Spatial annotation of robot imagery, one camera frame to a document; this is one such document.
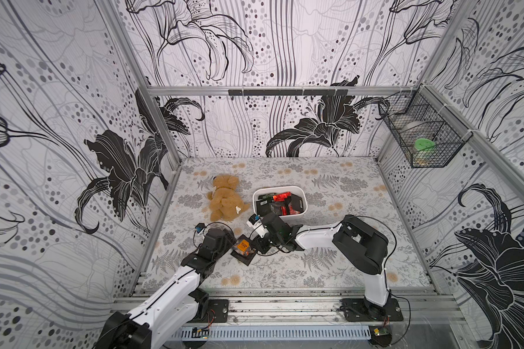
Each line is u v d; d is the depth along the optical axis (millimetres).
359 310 716
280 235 714
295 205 944
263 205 983
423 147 720
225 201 882
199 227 767
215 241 653
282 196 985
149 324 424
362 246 500
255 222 804
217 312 722
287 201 933
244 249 848
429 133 794
